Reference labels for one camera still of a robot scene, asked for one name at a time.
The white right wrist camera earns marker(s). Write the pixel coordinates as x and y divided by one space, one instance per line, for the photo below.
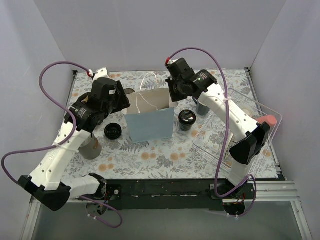
169 61

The dark takeout coffee cup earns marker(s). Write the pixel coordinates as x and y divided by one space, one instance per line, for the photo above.
185 127

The light blue paper bag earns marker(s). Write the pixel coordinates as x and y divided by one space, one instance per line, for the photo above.
150 115

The pink cylindrical bottle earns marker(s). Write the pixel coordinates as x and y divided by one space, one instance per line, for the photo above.
269 119

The clear plastic dish rack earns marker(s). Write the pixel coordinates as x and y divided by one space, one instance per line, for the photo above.
208 142

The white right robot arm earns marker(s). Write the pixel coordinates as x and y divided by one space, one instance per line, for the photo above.
251 135

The black plastic cup lid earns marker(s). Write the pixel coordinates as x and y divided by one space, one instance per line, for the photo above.
187 117

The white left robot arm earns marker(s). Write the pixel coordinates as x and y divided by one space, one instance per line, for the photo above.
45 183

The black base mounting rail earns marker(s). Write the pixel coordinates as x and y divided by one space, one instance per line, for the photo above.
156 194

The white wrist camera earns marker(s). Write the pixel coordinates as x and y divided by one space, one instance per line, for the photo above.
169 61
99 73

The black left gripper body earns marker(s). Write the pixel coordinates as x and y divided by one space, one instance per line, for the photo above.
122 99

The blue-grey ceramic mug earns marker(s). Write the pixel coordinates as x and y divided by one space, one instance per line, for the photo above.
201 109

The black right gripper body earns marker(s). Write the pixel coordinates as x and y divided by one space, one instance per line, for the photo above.
171 90

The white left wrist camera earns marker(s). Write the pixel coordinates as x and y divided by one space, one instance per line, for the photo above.
99 73

